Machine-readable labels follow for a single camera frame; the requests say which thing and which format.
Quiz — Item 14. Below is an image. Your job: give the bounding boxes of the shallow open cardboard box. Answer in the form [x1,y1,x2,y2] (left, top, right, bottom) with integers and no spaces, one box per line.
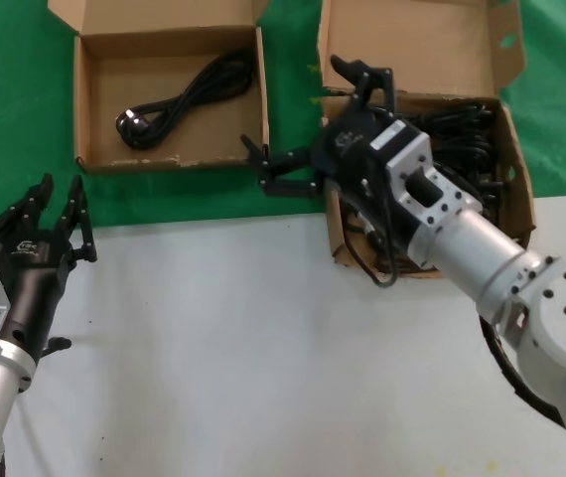
[47,0,272,175]

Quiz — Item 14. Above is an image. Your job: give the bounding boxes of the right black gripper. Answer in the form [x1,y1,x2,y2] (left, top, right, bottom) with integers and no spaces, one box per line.
[240,53,418,252]

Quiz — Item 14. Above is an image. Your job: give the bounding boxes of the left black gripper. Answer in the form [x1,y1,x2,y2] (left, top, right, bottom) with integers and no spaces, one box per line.
[0,172,99,362]

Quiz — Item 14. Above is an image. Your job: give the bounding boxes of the right silver wrist camera bracket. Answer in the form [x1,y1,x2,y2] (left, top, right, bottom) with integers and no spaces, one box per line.
[369,117,484,249]

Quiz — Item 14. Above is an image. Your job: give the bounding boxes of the cardboard box with torn lid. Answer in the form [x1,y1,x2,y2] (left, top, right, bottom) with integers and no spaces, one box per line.
[316,0,536,280]

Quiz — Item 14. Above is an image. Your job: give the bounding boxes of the black spiral cable conduit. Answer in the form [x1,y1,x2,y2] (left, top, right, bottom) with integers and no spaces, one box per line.
[479,317,566,428]

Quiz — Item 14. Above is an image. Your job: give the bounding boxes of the green table cloth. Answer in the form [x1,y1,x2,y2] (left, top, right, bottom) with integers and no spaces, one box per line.
[0,0,566,235]

